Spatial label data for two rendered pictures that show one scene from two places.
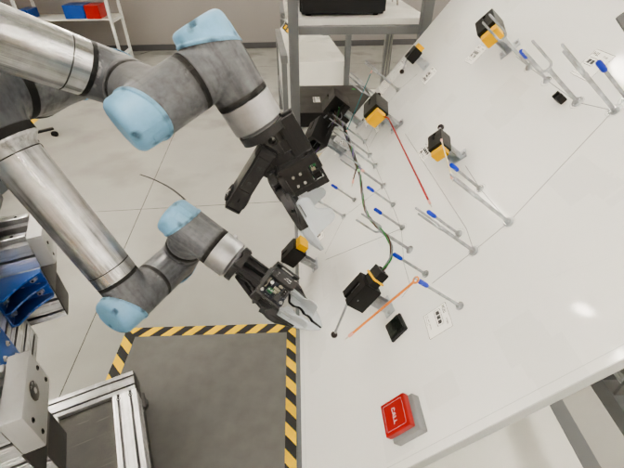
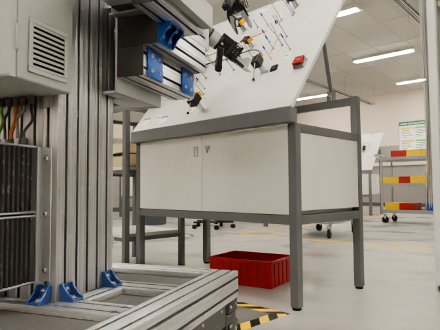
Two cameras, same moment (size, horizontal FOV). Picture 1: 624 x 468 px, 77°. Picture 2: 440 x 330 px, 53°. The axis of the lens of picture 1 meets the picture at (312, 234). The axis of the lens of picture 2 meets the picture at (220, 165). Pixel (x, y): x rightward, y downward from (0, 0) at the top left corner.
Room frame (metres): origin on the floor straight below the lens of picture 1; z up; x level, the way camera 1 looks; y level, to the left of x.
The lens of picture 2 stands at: (-0.90, 1.50, 0.51)
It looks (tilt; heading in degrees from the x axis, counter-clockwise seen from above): 3 degrees up; 317
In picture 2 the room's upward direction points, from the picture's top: straight up
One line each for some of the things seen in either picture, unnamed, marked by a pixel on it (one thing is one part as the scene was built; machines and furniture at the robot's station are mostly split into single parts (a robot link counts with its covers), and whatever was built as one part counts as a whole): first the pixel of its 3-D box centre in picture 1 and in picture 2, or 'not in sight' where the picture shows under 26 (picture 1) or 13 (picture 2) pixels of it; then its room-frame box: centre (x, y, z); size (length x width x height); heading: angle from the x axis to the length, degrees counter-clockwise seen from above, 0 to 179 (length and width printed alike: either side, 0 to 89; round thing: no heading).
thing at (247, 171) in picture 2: not in sight; (241, 171); (0.55, -0.01, 0.60); 0.55 x 0.03 x 0.39; 2
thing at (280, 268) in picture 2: not in sight; (251, 268); (0.80, -0.34, 0.07); 0.39 x 0.29 x 0.14; 14
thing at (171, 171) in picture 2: not in sight; (169, 174); (1.10, 0.01, 0.60); 0.55 x 0.02 x 0.39; 2
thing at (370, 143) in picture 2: not in sight; (349, 173); (3.82, -6.60, 0.83); 1.18 x 0.72 x 1.65; 6
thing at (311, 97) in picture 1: (333, 105); not in sight; (1.70, -0.09, 1.09); 0.35 x 0.33 x 0.07; 2
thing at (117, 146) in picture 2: not in sight; (133, 153); (1.65, -0.10, 0.76); 0.30 x 0.21 x 0.20; 96
